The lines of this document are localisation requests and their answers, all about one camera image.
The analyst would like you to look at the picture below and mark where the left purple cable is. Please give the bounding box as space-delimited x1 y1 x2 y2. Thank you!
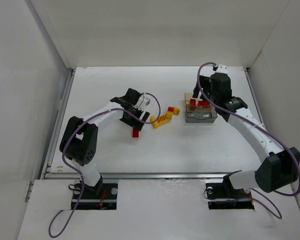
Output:
48 92 162 238

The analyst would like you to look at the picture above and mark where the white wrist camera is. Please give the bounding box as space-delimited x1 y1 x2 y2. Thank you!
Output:
212 63 229 75
134 93 151 111

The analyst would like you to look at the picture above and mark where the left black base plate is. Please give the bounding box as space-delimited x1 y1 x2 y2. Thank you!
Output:
76 183 118 210

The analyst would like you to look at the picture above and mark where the yellow long lego brick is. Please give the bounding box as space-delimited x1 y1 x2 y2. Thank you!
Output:
150 115 159 129

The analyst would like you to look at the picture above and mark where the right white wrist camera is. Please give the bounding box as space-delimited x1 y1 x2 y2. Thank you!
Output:
212 63 229 75

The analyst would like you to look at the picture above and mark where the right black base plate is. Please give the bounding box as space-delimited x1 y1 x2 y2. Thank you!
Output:
203 182 255 210

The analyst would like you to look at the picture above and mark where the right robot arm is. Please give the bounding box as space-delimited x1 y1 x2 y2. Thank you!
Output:
193 72 300 195

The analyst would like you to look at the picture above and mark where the red yellow lego assembly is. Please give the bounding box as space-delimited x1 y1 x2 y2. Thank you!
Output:
166 106 180 119

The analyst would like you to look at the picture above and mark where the grey clear plastic container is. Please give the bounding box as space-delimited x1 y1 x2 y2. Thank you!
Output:
185 105 218 123

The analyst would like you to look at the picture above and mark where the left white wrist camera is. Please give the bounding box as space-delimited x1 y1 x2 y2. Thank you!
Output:
134 93 151 111

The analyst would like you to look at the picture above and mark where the red lego brick stack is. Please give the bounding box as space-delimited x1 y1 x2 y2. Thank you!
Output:
189 98 210 108

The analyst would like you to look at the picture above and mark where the aluminium rail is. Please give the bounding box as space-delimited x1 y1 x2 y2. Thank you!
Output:
40 172 228 180

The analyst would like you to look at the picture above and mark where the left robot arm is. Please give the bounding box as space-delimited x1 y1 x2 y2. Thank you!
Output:
59 88 150 198

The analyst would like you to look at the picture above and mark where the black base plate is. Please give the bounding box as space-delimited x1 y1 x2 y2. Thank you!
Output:
76 183 118 210
203 182 255 210

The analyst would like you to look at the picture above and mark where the amber clear plastic container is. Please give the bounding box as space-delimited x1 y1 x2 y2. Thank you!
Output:
184 92 214 113

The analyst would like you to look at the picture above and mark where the yellow printed lego brick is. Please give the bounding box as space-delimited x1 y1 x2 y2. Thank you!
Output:
156 115 169 127

